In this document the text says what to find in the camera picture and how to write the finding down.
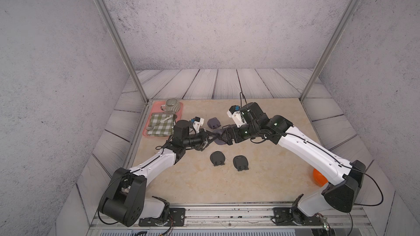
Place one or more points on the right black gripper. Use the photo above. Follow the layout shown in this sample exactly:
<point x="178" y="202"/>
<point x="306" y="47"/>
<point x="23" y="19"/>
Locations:
<point x="234" y="130"/>

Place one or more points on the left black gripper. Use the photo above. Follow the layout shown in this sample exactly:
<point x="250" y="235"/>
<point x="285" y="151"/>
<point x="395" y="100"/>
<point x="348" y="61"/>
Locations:
<point x="203" y="140"/>

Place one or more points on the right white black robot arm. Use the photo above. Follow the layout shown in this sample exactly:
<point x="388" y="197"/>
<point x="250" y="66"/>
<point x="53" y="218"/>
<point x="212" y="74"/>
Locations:
<point x="344" y="178"/>

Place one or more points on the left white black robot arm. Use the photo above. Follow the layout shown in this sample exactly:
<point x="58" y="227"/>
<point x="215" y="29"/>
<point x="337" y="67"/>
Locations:
<point x="124" y="199"/>

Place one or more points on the striped ceramic cup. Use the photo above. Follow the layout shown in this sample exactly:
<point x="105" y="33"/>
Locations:
<point x="171" y="105"/>

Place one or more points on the green checkered cloth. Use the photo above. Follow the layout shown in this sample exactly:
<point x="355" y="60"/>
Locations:
<point x="160" y="125"/>

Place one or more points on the pink plastic tray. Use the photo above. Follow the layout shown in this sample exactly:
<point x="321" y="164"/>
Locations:
<point x="156" y="109"/>

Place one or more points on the aluminium rail frame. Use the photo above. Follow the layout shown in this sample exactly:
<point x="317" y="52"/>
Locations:
<point x="241" y="219"/>

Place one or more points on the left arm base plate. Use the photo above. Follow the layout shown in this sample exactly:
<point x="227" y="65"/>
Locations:
<point x="169" y="217"/>

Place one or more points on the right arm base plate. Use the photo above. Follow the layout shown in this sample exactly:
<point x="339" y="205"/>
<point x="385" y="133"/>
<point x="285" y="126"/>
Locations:
<point x="293" y="217"/>

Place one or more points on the right metal corner post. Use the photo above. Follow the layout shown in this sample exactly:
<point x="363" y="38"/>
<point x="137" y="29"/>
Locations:
<point x="334" y="39"/>

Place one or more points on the metal corner post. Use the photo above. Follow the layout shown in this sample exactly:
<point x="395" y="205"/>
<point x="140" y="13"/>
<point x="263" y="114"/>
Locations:
<point x="334" y="39"/>
<point x="101" y="5"/>

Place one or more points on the left metal corner post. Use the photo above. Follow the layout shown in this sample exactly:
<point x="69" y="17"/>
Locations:
<point x="101" y="5"/>

